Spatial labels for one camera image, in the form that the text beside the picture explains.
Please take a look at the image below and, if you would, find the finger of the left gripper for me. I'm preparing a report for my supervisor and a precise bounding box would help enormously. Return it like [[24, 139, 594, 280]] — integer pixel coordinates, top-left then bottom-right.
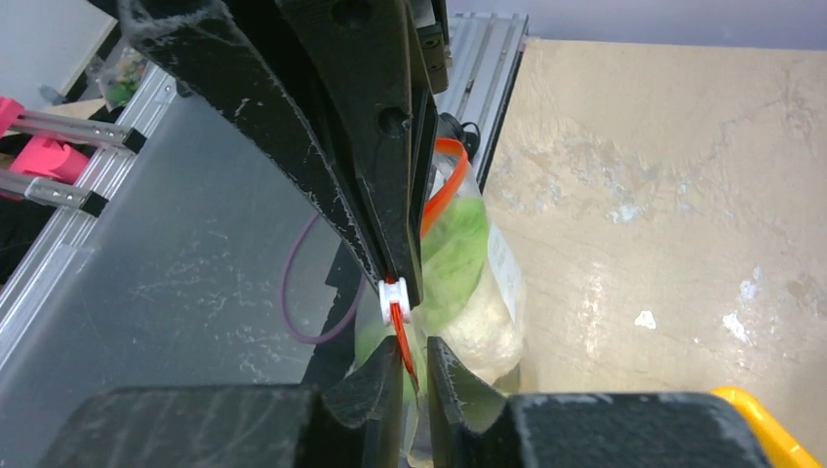
[[277, 1, 436, 305], [116, 1, 381, 283]]

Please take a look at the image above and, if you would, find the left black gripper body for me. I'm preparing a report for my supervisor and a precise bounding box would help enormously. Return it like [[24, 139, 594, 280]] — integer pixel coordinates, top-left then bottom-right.
[[408, 0, 452, 94]]

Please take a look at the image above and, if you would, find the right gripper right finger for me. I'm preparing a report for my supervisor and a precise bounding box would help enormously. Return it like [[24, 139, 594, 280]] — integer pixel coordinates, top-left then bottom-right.
[[427, 337, 770, 467]]

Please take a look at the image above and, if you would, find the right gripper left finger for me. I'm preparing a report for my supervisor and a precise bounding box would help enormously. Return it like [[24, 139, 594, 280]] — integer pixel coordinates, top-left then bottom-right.
[[38, 336, 403, 467]]

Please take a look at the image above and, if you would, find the clear zip top bag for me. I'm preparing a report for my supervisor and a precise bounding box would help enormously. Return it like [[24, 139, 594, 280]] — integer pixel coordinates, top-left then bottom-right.
[[354, 137, 527, 467]]

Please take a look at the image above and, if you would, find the white cauliflower toy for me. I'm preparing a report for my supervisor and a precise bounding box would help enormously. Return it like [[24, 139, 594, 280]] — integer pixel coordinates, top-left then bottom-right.
[[413, 197, 527, 384]]

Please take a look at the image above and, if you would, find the pink clamp fixture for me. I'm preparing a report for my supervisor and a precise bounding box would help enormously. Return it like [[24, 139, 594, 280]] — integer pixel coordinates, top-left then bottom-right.
[[0, 95, 147, 218]]

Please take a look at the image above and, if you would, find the yellow plastic tray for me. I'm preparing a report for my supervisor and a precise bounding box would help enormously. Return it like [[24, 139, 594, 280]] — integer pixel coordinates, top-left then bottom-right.
[[712, 387, 820, 468]]

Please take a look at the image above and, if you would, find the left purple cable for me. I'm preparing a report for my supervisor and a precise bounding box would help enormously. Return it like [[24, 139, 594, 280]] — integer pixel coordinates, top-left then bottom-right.
[[279, 213, 367, 346]]

